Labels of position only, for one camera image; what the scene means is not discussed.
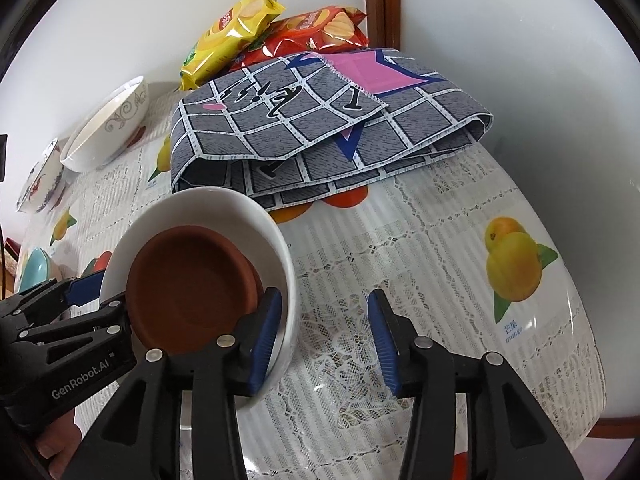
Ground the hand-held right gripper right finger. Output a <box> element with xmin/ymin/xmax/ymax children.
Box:
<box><xmin>366</xmin><ymin>289</ymin><xmax>586</xmax><ymax>480</ymax></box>

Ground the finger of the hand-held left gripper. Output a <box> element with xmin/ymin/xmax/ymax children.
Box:
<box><xmin>17</xmin><ymin>293</ymin><xmax>133</xmax><ymax>362</ymax></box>
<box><xmin>20</xmin><ymin>269</ymin><xmax>109</xmax><ymax>312</ymax></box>

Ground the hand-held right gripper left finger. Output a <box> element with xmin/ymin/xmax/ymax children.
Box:
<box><xmin>75</xmin><ymin>287</ymin><xmax>284</xmax><ymax>480</ymax></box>

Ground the blue plate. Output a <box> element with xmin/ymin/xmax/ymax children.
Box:
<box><xmin>22</xmin><ymin>247</ymin><xmax>62</xmax><ymax>289</ymax></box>

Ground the brown clay saucer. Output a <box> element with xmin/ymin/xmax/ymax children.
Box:
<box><xmin>215</xmin><ymin>232</ymin><xmax>265</xmax><ymax>311</ymax></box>
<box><xmin>125</xmin><ymin>225</ymin><xmax>263</xmax><ymax>356</ymax></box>

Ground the small white scroll-print bowl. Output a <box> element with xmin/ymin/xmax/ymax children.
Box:
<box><xmin>99</xmin><ymin>186</ymin><xmax>301</xmax><ymax>413</ymax></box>

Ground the person's left hand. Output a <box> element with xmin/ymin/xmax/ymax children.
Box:
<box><xmin>35</xmin><ymin>422</ymin><xmax>84</xmax><ymax>469</ymax></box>

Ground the blue crane-print porcelain bowl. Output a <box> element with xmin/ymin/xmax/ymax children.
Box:
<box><xmin>16</xmin><ymin>139</ymin><xmax>68</xmax><ymax>214</ymax></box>

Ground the large white scroll-print bowl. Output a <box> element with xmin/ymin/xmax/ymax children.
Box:
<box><xmin>60</xmin><ymin>76</ymin><xmax>151</xmax><ymax>174</ymax></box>

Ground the grey checked cloth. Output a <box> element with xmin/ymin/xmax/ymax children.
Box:
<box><xmin>169</xmin><ymin>47</ymin><xmax>495</xmax><ymax>213</ymax></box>

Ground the yellow snack packet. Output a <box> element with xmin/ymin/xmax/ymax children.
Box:
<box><xmin>180</xmin><ymin>0</ymin><xmax>286</xmax><ymax>92</ymax></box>

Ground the red snack packet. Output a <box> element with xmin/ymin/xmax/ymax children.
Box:
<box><xmin>227</xmin><ymin>6</ymin><xmax>370</xmax><ymax>74</ymax></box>

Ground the brown wooden door frame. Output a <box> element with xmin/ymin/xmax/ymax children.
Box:
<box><xmin>364</xmin><ymin>0</ymin><xmax>404</xmax><ymax>54</ymax></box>

